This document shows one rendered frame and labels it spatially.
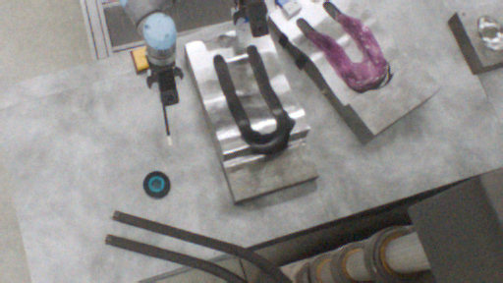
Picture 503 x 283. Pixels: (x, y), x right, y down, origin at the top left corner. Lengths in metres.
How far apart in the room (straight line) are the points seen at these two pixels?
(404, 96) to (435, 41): 0.31
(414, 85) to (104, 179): 0.96
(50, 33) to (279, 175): 1.52
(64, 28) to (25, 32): 0.19
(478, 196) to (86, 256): 1.32
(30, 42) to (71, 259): 1.39
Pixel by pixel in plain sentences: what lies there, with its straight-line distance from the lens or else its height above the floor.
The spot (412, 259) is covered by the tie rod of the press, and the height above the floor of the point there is 1.66.
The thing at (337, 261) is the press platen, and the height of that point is 1.29.
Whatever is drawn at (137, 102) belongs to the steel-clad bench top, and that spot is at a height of 0.80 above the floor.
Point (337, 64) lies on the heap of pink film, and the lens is 1.87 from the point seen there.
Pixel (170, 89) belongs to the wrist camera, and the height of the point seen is 1.09.
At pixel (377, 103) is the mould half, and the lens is 1.85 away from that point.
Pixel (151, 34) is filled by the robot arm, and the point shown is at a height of 1.30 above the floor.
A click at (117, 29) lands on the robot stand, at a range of 2.65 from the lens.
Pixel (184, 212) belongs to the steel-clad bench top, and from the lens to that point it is 1.79.
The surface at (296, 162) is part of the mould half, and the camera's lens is 1.79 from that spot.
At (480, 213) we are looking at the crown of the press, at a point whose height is 1.98.
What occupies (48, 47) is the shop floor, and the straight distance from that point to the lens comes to 2.90.
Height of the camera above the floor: 2.57
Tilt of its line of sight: 73 degrees down
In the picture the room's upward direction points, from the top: 1 degrees counter-clockwise
